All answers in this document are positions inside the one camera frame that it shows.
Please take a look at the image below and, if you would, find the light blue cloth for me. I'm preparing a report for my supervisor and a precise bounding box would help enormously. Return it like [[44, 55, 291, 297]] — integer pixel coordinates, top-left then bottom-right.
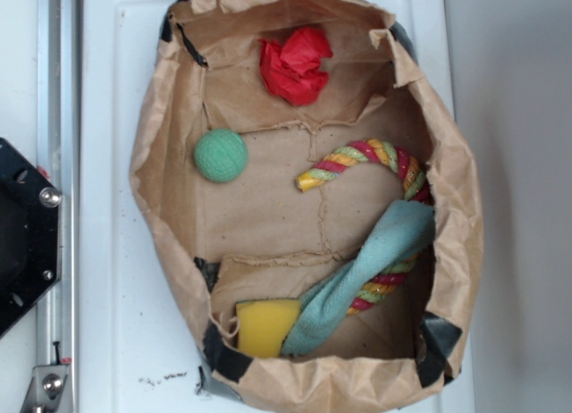
[[281, 200, 435, 356]]

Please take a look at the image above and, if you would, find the metal corner bracket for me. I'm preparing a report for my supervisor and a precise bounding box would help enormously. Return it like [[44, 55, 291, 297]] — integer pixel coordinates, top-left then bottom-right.
[[20, 365, 73, 413]]

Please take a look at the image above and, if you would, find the brown paper bag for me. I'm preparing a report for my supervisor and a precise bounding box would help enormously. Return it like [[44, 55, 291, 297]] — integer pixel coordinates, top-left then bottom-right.
[[130, 0, 484, 412]]

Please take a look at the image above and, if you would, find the aluminium frame rail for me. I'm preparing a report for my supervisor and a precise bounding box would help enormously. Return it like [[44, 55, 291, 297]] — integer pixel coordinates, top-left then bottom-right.
[[37, 0, 83, 412]]

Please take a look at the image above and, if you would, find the crumpled red paper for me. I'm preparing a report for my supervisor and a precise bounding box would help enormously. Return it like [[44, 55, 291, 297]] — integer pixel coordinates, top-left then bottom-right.
[[259, 27, 333, 106]]

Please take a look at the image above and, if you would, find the green rubber ball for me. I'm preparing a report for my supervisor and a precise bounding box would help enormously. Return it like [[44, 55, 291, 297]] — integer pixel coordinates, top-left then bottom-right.
[[193, 129, 248, 183]]

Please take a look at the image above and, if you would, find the multicoloured rope toy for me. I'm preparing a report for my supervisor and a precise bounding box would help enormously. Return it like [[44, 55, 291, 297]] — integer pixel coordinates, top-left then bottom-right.
[[295, 139, 433, 316]]

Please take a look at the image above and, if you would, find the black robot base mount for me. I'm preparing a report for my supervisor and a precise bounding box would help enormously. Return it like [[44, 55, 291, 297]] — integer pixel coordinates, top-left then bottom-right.
[[1, 139, 62, 334]]

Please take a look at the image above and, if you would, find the yellow green sponge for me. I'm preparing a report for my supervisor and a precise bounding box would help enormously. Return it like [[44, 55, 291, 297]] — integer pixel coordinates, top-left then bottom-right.
[[236, 299, 301, 358]]

